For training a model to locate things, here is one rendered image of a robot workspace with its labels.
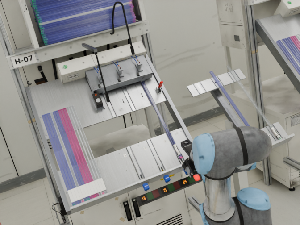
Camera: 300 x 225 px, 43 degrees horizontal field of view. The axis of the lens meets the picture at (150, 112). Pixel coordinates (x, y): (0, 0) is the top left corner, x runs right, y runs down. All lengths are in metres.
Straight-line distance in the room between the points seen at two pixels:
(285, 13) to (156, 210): 1.47
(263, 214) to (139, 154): 0.69
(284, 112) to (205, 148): 1.52
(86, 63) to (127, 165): 0.60
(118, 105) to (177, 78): 1.99
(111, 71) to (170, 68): 1.88
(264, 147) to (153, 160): 0.83
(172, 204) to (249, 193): 0.91
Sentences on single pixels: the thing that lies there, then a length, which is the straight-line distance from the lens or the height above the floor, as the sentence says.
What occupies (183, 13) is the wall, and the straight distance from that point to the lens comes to 3.90.
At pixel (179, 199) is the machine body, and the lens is 2.35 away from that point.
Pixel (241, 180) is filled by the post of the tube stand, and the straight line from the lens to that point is 2.21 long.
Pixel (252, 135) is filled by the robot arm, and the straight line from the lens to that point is 1.14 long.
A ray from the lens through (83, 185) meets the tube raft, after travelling 1.81.
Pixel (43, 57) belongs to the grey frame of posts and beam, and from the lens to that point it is 2.04.
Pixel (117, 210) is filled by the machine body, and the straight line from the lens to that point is 2.23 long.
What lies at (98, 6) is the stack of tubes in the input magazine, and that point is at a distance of 2.05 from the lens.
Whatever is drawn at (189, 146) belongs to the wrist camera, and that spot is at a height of 0.86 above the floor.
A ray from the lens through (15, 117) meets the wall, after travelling 3.64.
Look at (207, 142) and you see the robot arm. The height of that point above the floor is 1.14.
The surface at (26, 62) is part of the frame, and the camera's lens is 2.04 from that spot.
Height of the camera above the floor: 1.63
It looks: 20 degrees down
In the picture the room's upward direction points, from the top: 12 degrees counter-clockwise
